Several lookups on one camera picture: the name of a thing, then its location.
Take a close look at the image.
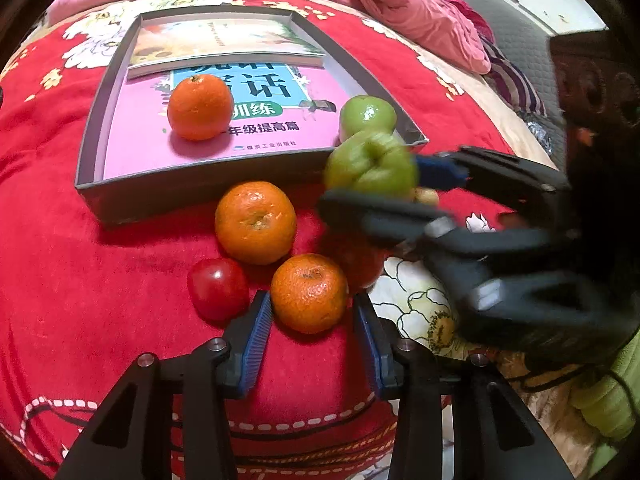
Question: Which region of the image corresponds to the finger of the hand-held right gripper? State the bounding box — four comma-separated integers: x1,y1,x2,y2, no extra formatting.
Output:
317,187,577,287
414,146,572,217

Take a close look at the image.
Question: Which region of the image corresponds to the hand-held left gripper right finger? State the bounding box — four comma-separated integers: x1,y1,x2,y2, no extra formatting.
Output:
351,292,576,480

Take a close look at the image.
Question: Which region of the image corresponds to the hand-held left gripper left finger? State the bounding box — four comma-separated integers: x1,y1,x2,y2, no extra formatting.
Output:
54,290,274,480

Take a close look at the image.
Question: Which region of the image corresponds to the green apple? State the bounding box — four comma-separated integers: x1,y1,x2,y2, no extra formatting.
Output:
339,95,397,143
322,131,420,201

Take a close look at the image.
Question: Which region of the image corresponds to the red tomato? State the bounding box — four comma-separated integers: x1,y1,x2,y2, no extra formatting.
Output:
187,257,251,323
325,235,388,291

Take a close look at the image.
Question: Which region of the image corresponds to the orange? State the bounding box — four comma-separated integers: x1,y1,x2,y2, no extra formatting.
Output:
270,253,349,335
167,74,235,142
215,181,298,266

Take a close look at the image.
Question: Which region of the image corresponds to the grey cardboard box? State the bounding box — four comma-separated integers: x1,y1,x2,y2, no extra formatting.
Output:
74,5,430,231

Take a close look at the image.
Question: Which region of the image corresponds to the small brown fruit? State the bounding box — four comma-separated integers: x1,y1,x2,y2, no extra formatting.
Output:
410,185,441,207

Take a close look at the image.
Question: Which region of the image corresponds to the silver foil wrapper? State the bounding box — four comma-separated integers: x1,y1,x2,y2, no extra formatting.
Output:
525,115,556,156

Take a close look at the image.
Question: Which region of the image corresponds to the striped cloth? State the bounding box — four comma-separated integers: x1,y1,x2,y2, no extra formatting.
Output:
482,40,548,116

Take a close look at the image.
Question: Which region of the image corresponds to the magenta cloth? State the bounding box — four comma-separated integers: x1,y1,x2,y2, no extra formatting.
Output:
445,0,496,43

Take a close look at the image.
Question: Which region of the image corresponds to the grey upholstered headboard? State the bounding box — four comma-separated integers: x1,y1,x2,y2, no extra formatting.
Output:
410,0,568,151

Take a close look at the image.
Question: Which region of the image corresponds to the red floral blanket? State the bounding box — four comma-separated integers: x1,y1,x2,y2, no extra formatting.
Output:
0,0,566,480

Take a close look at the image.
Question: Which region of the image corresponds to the pink duvet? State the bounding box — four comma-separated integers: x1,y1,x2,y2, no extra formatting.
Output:
47,0,493,76

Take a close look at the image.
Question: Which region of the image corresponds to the beige patterned blanket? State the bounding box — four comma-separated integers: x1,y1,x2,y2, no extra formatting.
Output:
495,355,606,476

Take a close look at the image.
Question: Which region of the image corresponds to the pink book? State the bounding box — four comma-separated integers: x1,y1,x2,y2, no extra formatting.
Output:
102,62,351,181

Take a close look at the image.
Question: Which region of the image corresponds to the yellow green cover book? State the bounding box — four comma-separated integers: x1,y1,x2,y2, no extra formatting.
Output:
127,15,326,80

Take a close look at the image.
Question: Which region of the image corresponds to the black cable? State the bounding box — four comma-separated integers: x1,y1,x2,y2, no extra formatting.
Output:
500,362,633,396

